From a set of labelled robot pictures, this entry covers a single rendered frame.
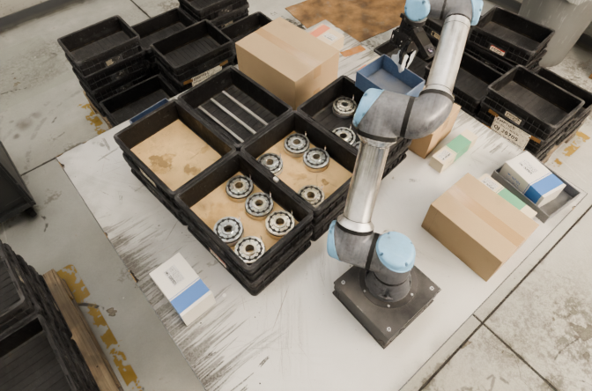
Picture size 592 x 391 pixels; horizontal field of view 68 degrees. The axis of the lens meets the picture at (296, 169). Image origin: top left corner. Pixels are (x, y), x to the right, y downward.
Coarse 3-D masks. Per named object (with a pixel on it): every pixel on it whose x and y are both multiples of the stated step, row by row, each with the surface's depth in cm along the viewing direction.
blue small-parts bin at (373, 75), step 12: (384, 60) 167; (360, 72) 162; (372, 72) 168; (384, 72) 169; (396, 72) 166; (408, 72) 161; (360, 84) 162; (372, 84) 157; (384, 84) 165; (396, 84) 165; (408, 84) 164; (420, 84) 156
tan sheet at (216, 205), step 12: (228, 180) 168; (216, 192) 165; (204, 204) 161; (216, 204) 161; (228, 204) 161; (240, 204) 161; (276, 204) 161; (204, 216) 158; (216, 216) 158; (228, 216) 158; (240, 216) 158; (252, 228) 155; (264, 228) 155; (264, 240) 152; (276, 240) 152
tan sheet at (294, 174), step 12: (276, 144) 179; (312, 144) 179; (288, 156) 175; (288, 168) 171; (300, 168) 171; (336, 168) 171; (288, 180) 168; (300, 180) 168; (312, 180) 168; (324, 180) 168; (336, 180) 168; (324, 192) 164
